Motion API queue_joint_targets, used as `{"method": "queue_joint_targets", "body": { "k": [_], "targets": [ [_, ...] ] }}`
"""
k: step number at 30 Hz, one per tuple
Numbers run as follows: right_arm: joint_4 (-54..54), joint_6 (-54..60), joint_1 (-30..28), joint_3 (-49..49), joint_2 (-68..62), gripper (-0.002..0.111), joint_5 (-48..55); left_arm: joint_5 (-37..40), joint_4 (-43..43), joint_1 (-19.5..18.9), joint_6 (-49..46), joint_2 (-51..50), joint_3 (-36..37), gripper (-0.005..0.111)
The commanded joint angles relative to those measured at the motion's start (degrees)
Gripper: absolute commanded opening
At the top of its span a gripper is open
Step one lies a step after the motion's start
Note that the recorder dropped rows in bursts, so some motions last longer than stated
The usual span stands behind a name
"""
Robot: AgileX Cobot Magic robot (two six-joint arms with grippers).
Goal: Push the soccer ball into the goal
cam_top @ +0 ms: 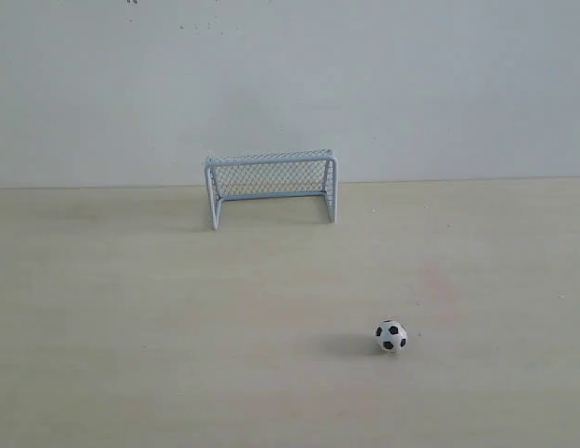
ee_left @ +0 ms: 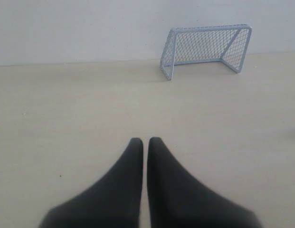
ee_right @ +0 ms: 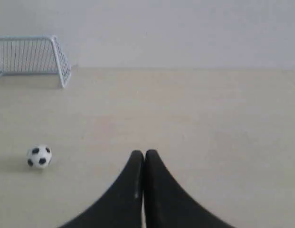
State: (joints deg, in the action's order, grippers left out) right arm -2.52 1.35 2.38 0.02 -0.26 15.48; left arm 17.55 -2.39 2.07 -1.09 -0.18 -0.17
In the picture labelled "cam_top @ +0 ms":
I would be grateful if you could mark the black and white soccer ball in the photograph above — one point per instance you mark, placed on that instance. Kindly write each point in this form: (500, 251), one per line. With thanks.
(391, 336)

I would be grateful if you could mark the small white soccer goal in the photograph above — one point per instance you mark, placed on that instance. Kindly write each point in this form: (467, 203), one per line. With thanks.
(311, 173)

